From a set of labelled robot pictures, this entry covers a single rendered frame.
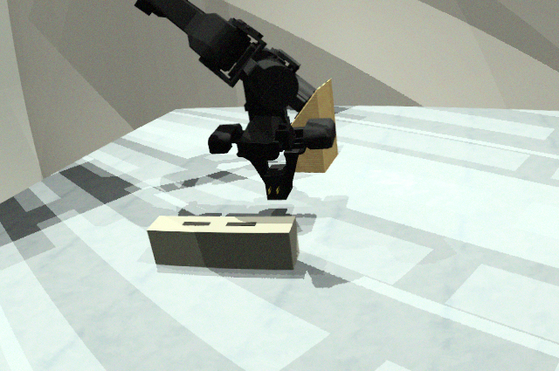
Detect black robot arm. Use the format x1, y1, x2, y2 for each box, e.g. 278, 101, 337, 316
135, 0, 315, 161

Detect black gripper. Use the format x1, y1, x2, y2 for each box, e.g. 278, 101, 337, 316
208, 95, 336, 188

